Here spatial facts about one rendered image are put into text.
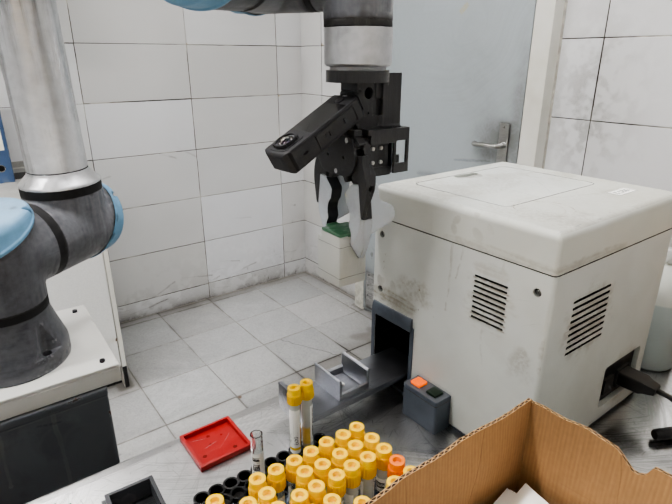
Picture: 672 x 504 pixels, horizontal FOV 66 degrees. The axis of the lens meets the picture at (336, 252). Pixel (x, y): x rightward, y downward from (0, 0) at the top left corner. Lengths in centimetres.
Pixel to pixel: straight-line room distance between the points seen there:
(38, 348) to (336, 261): 46
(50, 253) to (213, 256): 231
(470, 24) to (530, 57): 30
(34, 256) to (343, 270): 43
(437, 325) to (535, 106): 145
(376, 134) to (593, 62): 148
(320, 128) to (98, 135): 227
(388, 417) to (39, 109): 64
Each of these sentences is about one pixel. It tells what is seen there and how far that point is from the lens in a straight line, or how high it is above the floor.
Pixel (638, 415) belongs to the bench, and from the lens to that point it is 86.
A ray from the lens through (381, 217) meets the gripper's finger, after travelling 62.
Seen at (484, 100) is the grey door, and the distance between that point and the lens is 217.
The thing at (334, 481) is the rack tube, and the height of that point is 99.
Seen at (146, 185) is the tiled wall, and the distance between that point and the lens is 287.
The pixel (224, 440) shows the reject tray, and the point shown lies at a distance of 72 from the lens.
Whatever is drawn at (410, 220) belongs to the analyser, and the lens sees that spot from 67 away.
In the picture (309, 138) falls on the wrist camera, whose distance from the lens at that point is 55.
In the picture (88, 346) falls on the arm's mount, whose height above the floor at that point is 91.
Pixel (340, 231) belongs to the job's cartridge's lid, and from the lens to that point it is 62.
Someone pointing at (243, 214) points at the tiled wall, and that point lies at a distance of 312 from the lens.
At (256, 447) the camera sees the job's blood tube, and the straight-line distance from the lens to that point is 56.
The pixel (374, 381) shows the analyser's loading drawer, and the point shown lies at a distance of 74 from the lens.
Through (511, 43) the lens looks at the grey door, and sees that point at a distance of 211.
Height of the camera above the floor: 133
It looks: 20 degrees down
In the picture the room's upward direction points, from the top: straight up
